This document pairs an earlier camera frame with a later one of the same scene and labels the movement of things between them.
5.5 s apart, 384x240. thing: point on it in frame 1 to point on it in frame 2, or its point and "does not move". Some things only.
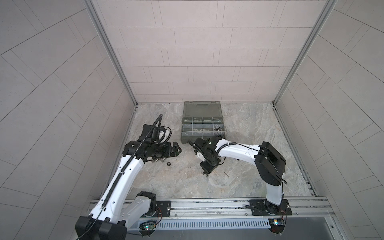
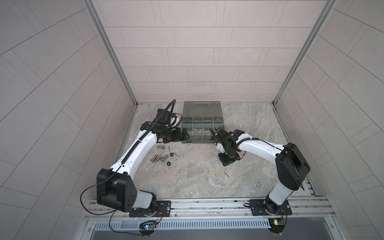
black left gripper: x=167 y=153 to x=176 y=137
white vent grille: x=214 y=223 does not move
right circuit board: x=277 y=224 does not move
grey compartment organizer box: x=202 y=119 does not move
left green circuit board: x=149 y=226 does not move
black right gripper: x=205 y=169 to x=224 y=162
